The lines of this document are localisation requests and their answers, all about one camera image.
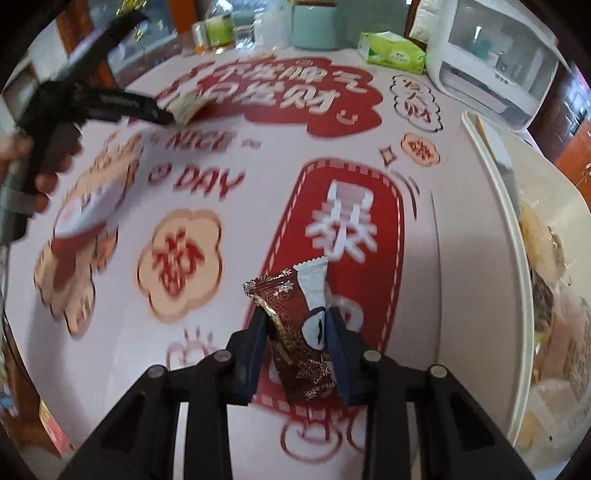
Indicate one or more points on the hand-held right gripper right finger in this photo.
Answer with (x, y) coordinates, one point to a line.
(344, 357)

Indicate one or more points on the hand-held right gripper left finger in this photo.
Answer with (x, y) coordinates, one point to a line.
(251, 353)

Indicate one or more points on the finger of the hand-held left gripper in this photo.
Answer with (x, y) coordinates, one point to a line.
(101, 41)
(129, 107)

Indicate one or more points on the red and white snack wrapper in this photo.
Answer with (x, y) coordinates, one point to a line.
(295, 332)

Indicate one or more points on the nut cluster snack packet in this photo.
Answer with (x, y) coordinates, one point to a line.
(187, 108)

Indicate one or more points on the white plastic bin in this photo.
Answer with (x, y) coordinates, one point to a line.
(508, 230)

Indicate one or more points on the clear bag of puffed snacks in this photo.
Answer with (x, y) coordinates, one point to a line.
(542, 240)

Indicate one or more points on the person's left hand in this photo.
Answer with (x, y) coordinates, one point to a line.
(44, 183)

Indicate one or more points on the glass jar with green label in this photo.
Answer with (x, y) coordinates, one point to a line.
(217, 32)

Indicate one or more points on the red printed table mat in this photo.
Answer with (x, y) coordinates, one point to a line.
(231, 230)

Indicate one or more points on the teal canister with wooden lid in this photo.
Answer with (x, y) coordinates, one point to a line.
(318, 25)

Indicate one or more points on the green tissue pack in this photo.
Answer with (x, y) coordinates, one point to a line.
(392, 53)

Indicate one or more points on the white cloth cover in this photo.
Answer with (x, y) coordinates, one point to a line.
(431, 18)

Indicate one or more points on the white countertop cabinet appliance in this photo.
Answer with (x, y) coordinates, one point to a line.
(498, 69)

